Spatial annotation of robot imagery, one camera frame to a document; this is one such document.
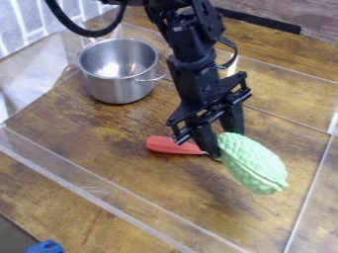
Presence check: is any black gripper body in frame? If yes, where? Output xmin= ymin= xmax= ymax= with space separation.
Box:
xmin=167 ymin=57 xmax=251 ymax=144

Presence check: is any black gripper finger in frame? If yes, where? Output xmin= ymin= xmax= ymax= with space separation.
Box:
xmin=219 ymin=104 xmax=245 ymax=134
xmin=191 ymin=125 xmax=221 ymax=158

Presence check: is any green bitter gourd toy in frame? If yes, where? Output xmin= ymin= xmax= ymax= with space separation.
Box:
xmin=218 ymin=132 xmax=287 ymax=195

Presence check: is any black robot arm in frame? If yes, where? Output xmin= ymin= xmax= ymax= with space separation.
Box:
xmin=99 ymin=0 xmax=251 ymax=158

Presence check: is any silver metal pot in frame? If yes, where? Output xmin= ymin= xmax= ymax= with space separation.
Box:
xmin=78 ymin=38 xmax=167 ymax=104

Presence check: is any blue object at corner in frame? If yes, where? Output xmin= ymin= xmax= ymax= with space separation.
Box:
xmin=24 ymin=239 xmax=64 ymax=253

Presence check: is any clear acrylic barrier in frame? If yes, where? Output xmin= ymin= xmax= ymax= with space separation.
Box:
xmin=0 ymin=24 xmax=338 ymax=253

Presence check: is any red handled metal spoon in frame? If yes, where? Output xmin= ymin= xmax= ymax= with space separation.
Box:
xmin=146 ymin=135 xmax=206 ymax=155

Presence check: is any black strip on wall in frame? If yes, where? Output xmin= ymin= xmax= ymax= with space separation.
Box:
xmin=217 ymin=7 xmax=302 ymax=35

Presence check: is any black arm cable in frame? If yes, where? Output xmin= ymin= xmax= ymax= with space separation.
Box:
xmin=44 ymin=0 xmax=130 ymax=38

